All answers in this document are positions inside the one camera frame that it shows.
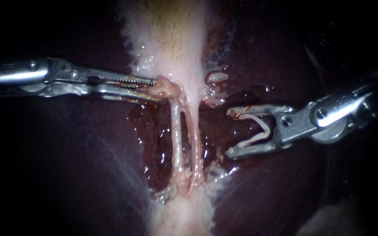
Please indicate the left arm instrument jaw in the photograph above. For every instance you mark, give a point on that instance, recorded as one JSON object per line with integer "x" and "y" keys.
{"x": 123, "y": 94}
{"x": 126, "y": 81}

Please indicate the right arm instrument jaw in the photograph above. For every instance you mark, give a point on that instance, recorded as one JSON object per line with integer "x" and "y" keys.
{"x": 254, "y": 149}
{"x": 261, "y": 109}

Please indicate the right arm instrument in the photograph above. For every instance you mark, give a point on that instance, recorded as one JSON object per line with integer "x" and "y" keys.
{"x": 326, "y": 114}

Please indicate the left arm instrument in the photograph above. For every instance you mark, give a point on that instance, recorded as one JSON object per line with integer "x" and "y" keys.
{"x": 28, "y": 73}

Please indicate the white clip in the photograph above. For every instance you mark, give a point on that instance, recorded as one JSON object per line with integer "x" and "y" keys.
{"x": 267, "y": 128}

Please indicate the gallbladder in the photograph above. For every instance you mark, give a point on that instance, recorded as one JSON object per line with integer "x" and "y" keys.
{"x": 176, "y": 42}

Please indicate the pale fatty tissue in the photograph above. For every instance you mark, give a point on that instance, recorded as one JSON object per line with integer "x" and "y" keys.
{"x": 330, "y": 219}
{"x": 217, "y": 77}
{"x": 184, "y": 213}

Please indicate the thin tube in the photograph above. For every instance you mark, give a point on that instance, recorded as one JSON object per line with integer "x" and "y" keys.
{"x": 176, "y": 137}
{"x": 195, "y": 144}

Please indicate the dark red liver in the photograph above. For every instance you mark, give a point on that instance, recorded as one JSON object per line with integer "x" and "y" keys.
{"x": 87, "y": 147}

